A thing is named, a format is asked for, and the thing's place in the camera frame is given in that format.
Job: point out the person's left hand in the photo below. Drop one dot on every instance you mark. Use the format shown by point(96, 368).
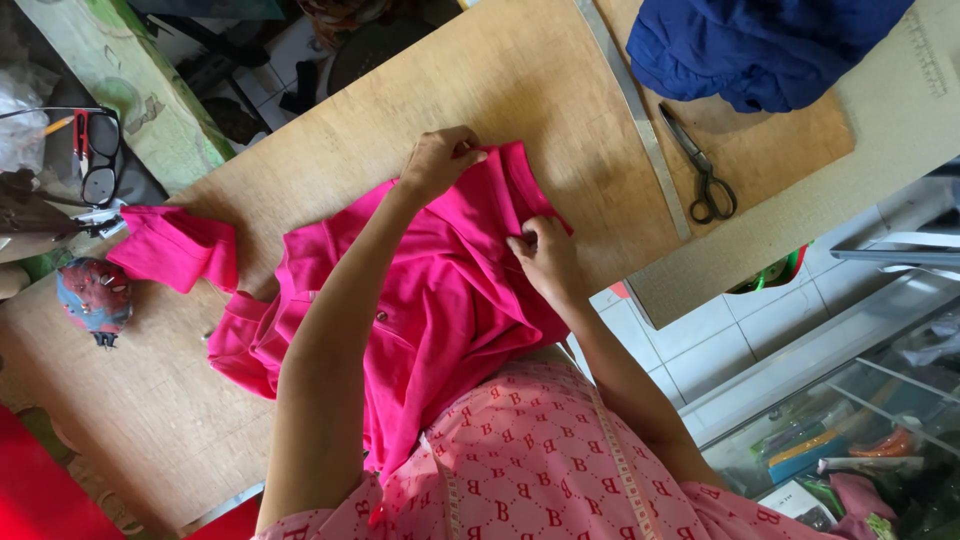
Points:
point(435, 161)

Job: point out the person's right hand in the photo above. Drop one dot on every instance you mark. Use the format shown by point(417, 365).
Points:
point(551, 259)

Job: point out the person's left fingers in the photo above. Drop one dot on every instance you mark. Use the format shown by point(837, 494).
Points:
point(466, 146)

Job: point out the person's right fingers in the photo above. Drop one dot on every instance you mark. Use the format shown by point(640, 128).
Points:
point(523, 243)

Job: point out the bright pink garment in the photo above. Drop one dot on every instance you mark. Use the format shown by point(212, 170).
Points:
point(450, 300)

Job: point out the round black mesh item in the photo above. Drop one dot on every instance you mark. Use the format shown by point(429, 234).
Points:
point(375, 52)

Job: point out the long metal ruler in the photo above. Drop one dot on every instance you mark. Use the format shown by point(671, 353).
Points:
point(637, 112)

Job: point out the black metal scissors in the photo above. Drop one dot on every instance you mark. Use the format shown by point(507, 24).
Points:
point(705, 180)

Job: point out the person's pink patterned shirt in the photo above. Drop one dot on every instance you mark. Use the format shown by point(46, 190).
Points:
point(540, 465)

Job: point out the green and red plastic item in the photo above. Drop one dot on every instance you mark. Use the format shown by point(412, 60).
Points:
point(772, 274)

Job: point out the pink measuring tape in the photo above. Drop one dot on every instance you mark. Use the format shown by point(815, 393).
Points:
point(626, 480)

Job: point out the brown cardboard sheet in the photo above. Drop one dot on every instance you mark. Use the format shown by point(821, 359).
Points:
point(772, 150)

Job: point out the blue cloth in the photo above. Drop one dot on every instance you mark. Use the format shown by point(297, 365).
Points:
point(757, 45)

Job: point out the bright pink sleeve piece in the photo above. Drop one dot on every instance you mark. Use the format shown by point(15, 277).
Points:
point(174, 247)

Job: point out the green patterned board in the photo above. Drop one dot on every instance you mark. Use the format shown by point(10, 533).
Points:
point(142, 82)

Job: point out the glass display cabinet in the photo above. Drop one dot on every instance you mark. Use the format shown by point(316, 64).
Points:
point(840, 420)

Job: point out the black framed glasses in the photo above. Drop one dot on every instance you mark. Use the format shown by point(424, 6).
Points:
point(101, 157)

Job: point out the grey cardboard pattern sheet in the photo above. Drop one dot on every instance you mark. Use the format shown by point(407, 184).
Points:
point(885, 142)

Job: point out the red and blue pincushion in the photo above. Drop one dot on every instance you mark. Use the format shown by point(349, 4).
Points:
point(96, 296)

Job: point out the yellow pencil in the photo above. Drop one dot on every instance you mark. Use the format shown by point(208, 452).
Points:
point(58, 126)

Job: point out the brown sewing machine part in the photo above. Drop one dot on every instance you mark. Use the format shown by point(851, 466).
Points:
point(34, 214)

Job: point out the clear plastic bag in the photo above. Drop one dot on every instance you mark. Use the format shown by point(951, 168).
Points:
point(21, 112)

